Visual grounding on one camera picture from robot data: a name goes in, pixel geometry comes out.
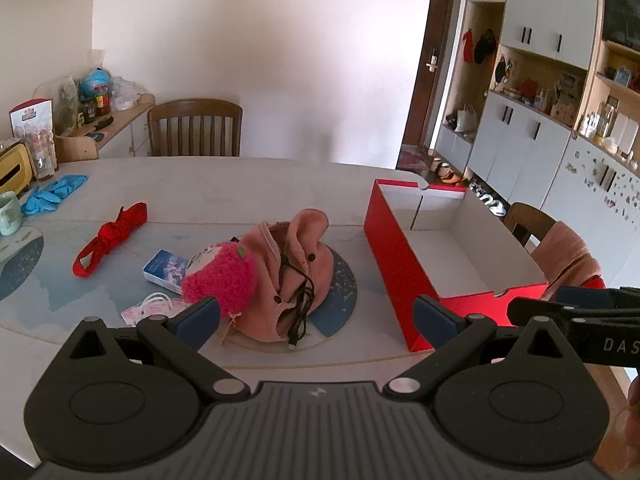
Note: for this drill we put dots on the green mug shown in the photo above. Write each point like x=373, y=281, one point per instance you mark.
x=11, y=217

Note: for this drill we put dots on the person right hand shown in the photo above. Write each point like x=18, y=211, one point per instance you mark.
x=631, y=416

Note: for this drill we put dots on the white sneakers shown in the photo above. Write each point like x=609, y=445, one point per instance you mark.
x=495, y=204

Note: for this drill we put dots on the pink strawberry plush toy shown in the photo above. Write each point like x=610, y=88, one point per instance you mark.
x=226, y=272

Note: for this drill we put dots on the red cloth on chair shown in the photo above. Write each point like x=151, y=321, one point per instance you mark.
x=595, y=282

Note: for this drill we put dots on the red white carton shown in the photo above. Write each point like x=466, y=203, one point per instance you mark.
x=32, y=122

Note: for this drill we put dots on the pink fleece garment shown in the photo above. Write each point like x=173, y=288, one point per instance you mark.
x=294, y=270

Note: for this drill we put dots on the patterned face mask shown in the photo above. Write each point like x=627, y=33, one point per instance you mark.
x=157, y=303

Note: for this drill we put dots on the white wall cabinet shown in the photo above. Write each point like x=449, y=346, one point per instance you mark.
x=555, y=84

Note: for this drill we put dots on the brown door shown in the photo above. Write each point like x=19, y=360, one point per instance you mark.
x=431, y=75

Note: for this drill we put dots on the wooden sideboard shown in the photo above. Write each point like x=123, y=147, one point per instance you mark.
x=126, y=135

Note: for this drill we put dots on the white tote bag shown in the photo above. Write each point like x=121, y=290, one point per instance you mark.
x=467, y=120

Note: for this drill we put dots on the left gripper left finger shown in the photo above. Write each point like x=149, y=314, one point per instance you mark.
x=176, y=341

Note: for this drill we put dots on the red scarf on table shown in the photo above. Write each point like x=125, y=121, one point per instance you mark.
x=110, y=236

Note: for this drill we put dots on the pink scarf on chair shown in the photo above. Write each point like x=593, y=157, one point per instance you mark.
x=564, y=259

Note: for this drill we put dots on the red patterned rug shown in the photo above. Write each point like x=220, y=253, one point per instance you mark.
x=414, y=158

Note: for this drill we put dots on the red cardboard box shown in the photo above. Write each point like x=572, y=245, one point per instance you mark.
x=445, y=243

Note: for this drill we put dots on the wooden chair near box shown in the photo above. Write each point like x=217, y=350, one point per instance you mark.
x=524, y=221

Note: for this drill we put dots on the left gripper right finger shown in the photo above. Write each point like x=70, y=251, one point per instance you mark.
x=457, y=342

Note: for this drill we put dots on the blue rubber gloves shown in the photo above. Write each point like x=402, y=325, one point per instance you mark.
x=48, y=199

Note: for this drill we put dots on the orange slippers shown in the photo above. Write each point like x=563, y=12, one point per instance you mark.
x=447, y=175

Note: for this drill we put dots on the wooden chair far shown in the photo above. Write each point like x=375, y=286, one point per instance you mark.
x=196, y=127

